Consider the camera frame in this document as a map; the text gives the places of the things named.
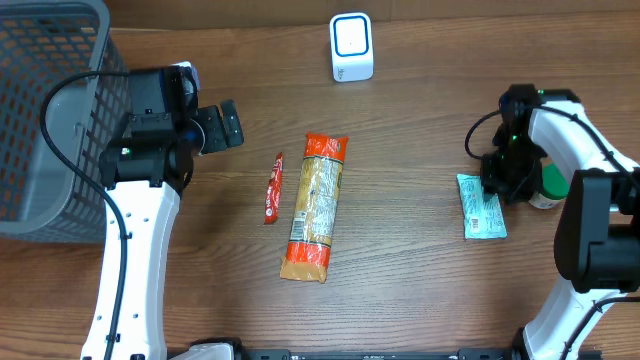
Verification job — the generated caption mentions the teal tissue pack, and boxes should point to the teal tissue pack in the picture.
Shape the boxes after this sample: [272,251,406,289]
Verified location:
[456,174,507,240]

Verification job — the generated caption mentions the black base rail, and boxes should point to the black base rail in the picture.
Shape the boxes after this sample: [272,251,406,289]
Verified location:
[237,348,521,360]

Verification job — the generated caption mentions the red chocolate bar wrapper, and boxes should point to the red chocolate bar wrapper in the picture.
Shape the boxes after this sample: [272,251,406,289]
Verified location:
[264,152,283,225]

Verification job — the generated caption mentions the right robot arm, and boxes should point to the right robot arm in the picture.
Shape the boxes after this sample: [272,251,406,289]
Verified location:
[480,84,639,359]

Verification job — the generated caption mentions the white barcode scanner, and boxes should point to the white barcode scanner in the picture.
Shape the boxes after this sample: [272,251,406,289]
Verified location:
[329,12,374,83]

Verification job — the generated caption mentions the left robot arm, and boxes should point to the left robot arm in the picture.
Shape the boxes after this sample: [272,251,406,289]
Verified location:
[81,100,244,359]

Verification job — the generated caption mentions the spaghetti pack orange ends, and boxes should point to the spaghetti pack orange ends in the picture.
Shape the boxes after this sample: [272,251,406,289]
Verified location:
[280,133,348,283]

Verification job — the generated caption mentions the grey plastic mesh basket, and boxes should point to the grey plastic mesh basket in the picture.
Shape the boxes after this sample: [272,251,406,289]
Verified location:
[1,0,131,243]

